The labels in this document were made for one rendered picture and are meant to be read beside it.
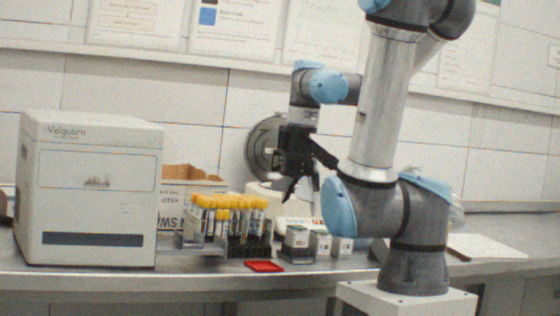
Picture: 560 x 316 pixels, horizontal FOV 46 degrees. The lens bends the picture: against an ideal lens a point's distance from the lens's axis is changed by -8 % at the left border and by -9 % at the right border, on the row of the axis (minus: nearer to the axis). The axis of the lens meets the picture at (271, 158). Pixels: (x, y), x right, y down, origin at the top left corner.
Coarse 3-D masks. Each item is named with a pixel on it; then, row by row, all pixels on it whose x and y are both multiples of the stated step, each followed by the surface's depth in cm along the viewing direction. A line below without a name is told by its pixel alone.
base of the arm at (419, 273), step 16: (400, 256) 135; (416, 256) 133; (432, 256) 133; (384, 272) 137; (400, 272) 134; (416, 272) 132; (432, 272) 133; (384, 288) 135; (400, 288) 133; (416, 288) 132; (432, 288) 132; (448, 288) 136
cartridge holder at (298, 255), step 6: (282, 246) 171; (288, 246) 168; (276, 252) 173; (282, 252) 170; (288, 252) 168; (294, 252) 167; (300, 252) 168; (306, 252) 168; (288, 258) 167; (294, 258) 165; (300, 258) 166; (306, 258) 167; (312, 258) 167
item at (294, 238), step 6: (288, 228) 169; (288, 234) 169; (294, 234) 167; (300, 234) 167; (306, 234) 168; (288, 240) 169; (294, 240) 167; (300, 240) 168; (306, 240) 168; (294, 246) 167; (300, 246) 168; (306, 246) 169
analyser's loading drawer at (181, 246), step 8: (176, 232) 154; (176, 240) 154; (184, 240) 150; (192, 240) 157; (200, 240) 153; (216, 240) 159; (224, 240) 155; (160, 248) 149; (168, 248) 150; (176, 248) 151; (184, 248) 151; (192, 248) 151; (200, 248) 152; (208, 248) 154; (216, 248) 155; (224, 248) 155; (224, 256) 155
